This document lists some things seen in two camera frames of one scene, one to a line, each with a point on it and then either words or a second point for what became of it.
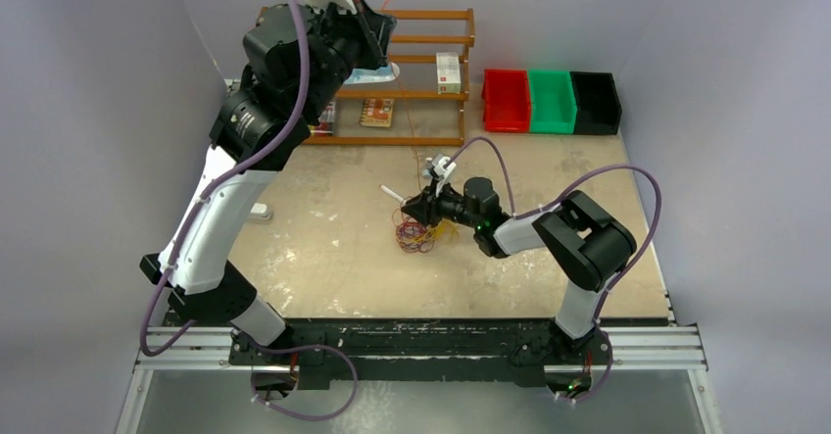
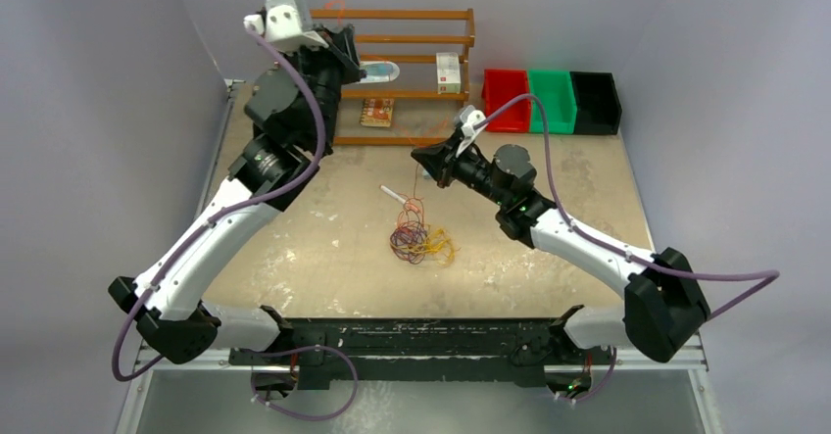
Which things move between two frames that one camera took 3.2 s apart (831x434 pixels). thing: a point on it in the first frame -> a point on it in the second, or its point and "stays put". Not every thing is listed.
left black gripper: x=372 y=29 -> x=340 y=51
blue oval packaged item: x=363 y=75 stays put
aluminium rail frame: x=629 y=348 stays put
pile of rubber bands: x=443 y=227 -> x=433 y=243
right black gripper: x=425 y=207 -> x=440 y=161
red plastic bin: x=506 y=101 stays put
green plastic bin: x=552 y=102 stays put
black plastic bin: x=598 y=105 stays put
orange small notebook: x=376 y=112 stays put
